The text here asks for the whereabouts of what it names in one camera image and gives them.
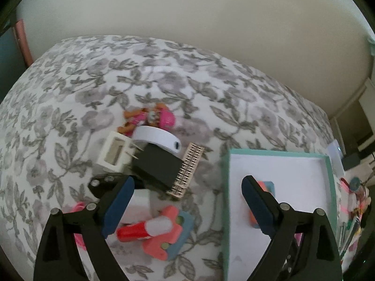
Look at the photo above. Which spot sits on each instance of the pink furniture edge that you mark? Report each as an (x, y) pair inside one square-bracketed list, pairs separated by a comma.
[(23, 41)]

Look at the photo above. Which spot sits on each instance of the black power adapter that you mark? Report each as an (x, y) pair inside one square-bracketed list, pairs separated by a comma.
[(351, 161)]

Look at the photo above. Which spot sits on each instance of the teal cardboard box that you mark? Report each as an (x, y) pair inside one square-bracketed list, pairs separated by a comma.
[(293, 175)]

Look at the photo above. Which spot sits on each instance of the black toy car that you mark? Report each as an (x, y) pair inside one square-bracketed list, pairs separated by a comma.
[(101, 181)]

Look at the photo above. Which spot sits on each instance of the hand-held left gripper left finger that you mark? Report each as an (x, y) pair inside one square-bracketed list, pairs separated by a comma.
[(118, 207)]

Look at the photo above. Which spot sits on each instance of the grey floral blanket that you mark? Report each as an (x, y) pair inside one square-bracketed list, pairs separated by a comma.
[(88, 79)]

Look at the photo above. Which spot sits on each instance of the pink helmet doll figure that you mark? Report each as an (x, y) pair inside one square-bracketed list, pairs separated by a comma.
[(164, 118)]

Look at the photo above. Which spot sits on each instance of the red glue stick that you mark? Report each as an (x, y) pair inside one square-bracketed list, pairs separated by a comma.
[(131, 232)]

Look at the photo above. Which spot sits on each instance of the gold grid hair clip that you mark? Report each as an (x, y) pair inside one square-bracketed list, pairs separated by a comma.
[(187, 169)]

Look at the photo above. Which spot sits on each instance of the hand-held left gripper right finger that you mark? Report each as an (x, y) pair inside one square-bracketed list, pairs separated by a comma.
[(257, 205)]

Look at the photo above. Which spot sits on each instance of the white framed plug-in light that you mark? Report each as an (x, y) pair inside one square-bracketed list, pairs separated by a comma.
[(112, 152)]

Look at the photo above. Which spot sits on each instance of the coral and blue toy block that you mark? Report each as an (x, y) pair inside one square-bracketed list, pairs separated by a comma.
[(159, 248), (268, 187)]

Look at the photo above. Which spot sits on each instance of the white shelf unit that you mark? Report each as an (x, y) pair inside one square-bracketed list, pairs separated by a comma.
[(360, 108)]

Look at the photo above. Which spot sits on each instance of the black rectangular box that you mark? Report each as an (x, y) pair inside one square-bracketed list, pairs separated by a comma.
[(155, 165)]

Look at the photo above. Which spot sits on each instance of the white plastic device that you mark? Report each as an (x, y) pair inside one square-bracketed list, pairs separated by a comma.
[(335, 159)]

